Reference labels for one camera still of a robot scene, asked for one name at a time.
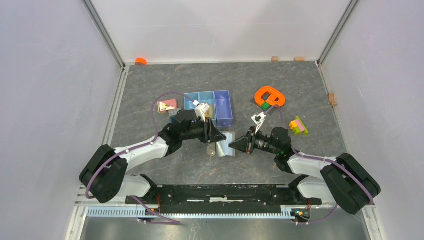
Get orange plastic ring toy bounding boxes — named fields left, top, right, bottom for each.
left=253, top=86, right=286, bottom=107

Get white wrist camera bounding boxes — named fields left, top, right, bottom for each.
left=192, top=100, right=211, bottom=122
left=251, top=112, right=266, bottom=134

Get clear plastic block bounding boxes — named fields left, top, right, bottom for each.
left=168, top=108, right=182, bottom=117

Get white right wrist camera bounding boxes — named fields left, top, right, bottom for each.
left=251, top=112, right=266, bottom=134

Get light blue left drawer box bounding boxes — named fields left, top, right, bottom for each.
left=183, top=92, right=199, bottom=110

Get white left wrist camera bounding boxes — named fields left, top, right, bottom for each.
left=192, top=100, right=211, bottom=122

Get colourful building block stack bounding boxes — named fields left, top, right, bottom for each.
left=288, top=116, right=309, bottom=136

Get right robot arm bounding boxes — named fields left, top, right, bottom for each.
left=229, top=126, right=381, bottom=215

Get light blue drawer box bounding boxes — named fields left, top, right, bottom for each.
left=183, top=92, right=199, bottom=110
left=198, top=91, right=217, bottom=127

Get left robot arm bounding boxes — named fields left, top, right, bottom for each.
left=79, top=110, right=227, bottom=204

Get green block on black plate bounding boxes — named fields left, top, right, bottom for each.
left=251, top=99, right=277, bottom=115

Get purple cable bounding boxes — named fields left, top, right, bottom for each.
left=85, top=92, right=200, bottom=226
left=264, top=103, right=375, bottom=226

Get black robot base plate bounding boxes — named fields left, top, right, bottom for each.
left=138, top=178, right=322, bottom=214

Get orange cap at wall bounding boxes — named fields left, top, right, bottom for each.
left=134, top=57, right=147, bottom=66

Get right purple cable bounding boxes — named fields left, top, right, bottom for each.
left=264, top=103, right=375, bottom=226

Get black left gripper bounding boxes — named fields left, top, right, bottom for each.
left=180, top=116, right=227, bottom=144

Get wooden arch piece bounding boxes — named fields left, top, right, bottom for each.
left=328, top=92, right=338, bottom=108

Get light blue middle drawer box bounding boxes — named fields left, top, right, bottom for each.
left=198, top=91, right=217, bottom=127

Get purple plastic drawer box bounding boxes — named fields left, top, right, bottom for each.
left=214, top=90, right=234, bottom=128

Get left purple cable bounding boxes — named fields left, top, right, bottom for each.
left=85, top=92, right=200, bottom=226

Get pink card box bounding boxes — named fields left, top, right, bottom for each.
left=157, top=98, right=178, bottom=114

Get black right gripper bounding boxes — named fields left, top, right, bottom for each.
left=228, top=126, right=279, bottom=155

